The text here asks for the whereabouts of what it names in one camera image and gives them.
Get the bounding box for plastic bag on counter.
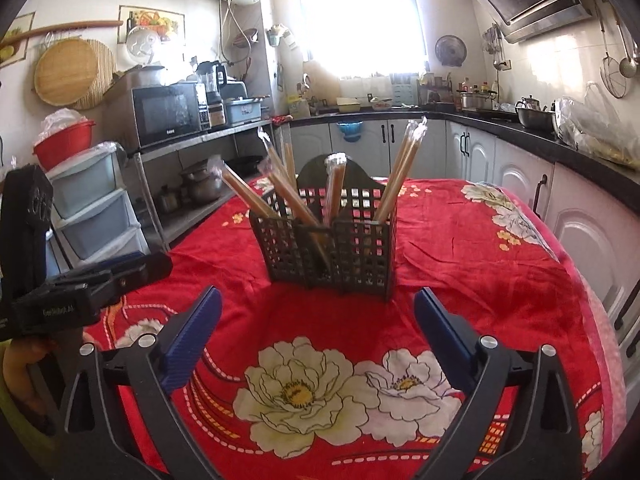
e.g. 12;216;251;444
553;81;639;171

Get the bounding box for blender with black base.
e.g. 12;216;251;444
196;61;228;127

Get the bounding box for white lower kitchen cabinets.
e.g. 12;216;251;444
271;118;640;411

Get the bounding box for red plastic basin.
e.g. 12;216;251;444
34;120;96;171

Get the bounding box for grey lidded storage box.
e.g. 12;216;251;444
224;98;262;127

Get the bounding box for hanging steel ladle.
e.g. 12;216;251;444
613;10;638;79

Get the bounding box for metal storage shelf rack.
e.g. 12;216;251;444
127;119;273;250

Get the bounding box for black plastic utensil basket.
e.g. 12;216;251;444
250;158;396;299

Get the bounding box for hanging skimmer strainer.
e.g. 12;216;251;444
600;52;628;100

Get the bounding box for small black wall fan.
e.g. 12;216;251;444
434;35;468;67

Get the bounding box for steel bowl on counter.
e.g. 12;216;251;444
516;107;554;132

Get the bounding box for black microwave oven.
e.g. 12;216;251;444
102;81;210;153

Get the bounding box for blue hanging bowl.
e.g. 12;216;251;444
337;122;363;143

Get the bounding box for red floral tablecloth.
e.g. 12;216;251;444
90;180;626;479

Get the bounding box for steel stockpot on shelf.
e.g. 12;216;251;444
180;160;224;205

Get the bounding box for plastic drawer tower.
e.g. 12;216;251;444
46;142;149;275

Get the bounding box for person's left hand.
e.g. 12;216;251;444
1;338;58;417

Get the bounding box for fruit picture on wall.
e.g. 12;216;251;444
117;6;186;44

